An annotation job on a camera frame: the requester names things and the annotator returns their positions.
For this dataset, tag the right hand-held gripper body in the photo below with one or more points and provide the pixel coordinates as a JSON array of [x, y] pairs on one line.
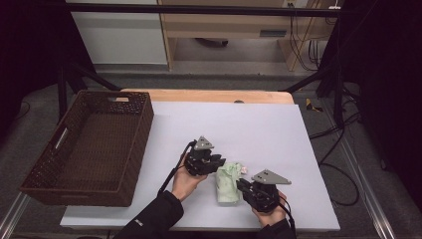
[[263, 195]]

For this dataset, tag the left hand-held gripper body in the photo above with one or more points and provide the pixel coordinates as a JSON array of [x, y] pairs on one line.
[[199, 162]]

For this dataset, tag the black horizontal frame bar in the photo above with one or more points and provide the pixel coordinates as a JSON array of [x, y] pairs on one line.
[[199, 9]]

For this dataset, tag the yellow black tape piece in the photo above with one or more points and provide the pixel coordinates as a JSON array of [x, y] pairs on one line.
[[312, 105]]

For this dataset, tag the white table cover sheet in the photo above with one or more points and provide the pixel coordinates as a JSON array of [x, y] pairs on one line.
[[258, 132]]

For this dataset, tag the brown woven basket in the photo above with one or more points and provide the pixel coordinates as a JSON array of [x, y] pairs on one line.
[[93, 149]]

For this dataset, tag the person's left hand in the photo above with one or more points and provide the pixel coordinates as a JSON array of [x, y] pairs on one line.
[[185, 186]]

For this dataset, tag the light wooden desk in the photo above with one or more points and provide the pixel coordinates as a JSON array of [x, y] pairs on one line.
[[225, 23]]

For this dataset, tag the light green baby shirt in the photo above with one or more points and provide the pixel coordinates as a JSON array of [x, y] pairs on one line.
[[227, 186]]

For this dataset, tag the aluminium rail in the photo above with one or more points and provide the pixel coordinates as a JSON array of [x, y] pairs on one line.
[[13, 215], [368, 192]]

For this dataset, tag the black metal stand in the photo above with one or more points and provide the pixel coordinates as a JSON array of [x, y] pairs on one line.
[[62, 89], [337, 99]]

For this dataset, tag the black curtain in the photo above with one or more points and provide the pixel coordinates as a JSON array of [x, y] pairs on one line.
[[30, 49], [388, 83]]

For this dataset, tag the white cabinet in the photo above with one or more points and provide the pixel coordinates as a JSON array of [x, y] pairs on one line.
[[119, 36]]

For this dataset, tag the person's right hand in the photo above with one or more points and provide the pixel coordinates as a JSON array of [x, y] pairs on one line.
[[272, 217]]

